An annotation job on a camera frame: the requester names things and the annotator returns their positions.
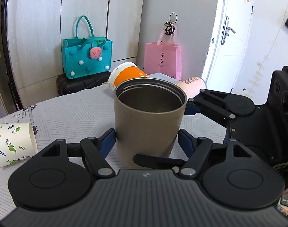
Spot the brown steel tumbler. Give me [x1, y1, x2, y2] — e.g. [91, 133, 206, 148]
[114, 77, 188, 169]

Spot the orange paper cup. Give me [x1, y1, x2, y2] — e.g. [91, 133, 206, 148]
[108, 62, 149, 92]

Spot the white leaf-print paper cup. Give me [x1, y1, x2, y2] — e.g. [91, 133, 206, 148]
[0, 123, 38, 167]

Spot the pink tumbler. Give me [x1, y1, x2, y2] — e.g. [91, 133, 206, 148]
[175, 77, 207, 99]

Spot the black suitcase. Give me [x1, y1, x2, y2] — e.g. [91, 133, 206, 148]
[56, 71, 111, 96]

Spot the pink paper gift bag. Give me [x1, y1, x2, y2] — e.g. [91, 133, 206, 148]
[143, 22, 182, 80]

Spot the teal felt tote bag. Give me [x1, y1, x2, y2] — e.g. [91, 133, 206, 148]
[62, 15, 113, 79]

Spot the white wardrobe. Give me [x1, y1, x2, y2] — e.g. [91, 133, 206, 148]
[1, 0, 143, 109]

